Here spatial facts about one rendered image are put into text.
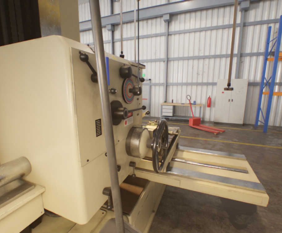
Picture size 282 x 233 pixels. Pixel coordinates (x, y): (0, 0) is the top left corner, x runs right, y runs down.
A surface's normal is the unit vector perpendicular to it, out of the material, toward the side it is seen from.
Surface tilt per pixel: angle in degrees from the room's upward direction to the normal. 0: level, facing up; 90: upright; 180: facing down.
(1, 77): 90
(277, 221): 0
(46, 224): 0
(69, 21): 90
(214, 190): 90
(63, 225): 0
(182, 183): 90
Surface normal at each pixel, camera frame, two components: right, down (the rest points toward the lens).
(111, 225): -0.15, -0.92
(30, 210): 0.93, 0.07
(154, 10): -0.37, 0.18
